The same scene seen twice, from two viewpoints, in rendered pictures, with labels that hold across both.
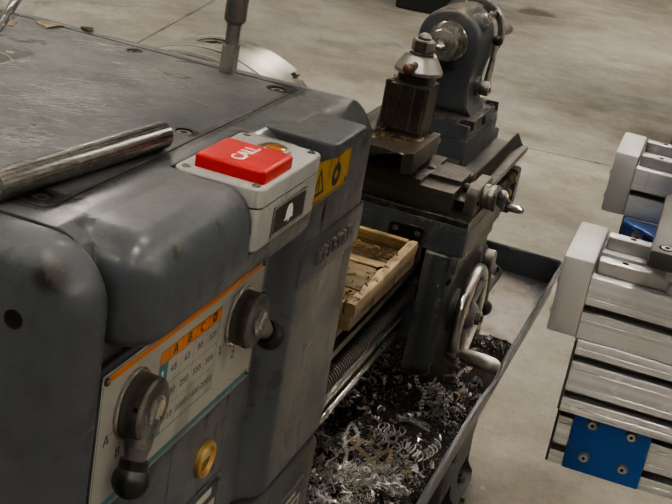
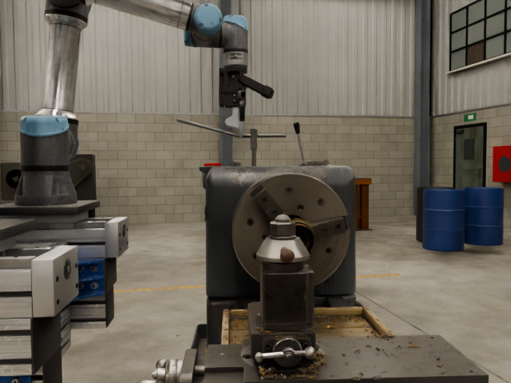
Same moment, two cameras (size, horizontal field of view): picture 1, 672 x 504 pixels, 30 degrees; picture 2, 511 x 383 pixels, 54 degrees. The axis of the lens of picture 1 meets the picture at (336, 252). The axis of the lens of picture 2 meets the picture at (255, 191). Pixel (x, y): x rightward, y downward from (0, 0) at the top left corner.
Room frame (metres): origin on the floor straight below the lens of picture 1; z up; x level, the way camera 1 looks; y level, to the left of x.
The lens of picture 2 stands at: (2.69, -0.35, 1.26)
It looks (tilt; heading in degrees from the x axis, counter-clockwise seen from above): 3 degrees down; 161
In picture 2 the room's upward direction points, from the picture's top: straight up
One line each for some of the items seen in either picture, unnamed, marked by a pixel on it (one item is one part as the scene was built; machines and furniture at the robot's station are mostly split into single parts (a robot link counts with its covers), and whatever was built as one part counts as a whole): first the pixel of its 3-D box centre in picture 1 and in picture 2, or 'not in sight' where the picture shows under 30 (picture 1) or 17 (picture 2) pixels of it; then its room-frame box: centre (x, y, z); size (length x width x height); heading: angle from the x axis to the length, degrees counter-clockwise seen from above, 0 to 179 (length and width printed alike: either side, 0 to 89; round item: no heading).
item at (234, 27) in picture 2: not in sight; (234, 35); (1.22, 0.09, 1.65); 0.09 x 0.08 x 0.11; 83
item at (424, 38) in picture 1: (423, 43); (282, 226); (2.01, -0.08, 1.17); 0.04 x 0.04 x 0.03
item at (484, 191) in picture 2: not in sight; (483, 215); (-3.56, 5.61, 0.44); 0.59 x 0.59 x 0.88
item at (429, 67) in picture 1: (419, 63); (282, 248); (2.01, -0.08, 1.13); 0.08 x 0.08 x 0.03
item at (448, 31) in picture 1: (449, 70); not in sight; (2.59, -0.16, 1.01); 0.30 x 0.20 x 0.29; 164
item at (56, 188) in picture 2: not in sight; (46, 184); (1.29, -0.45, 1.21); 0.15 x 0.15 x 0.10
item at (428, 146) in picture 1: (398, 148); (281, 334); (1.99, -0.07, 0.99); 0.20 x 0.10 x 0.05; 164
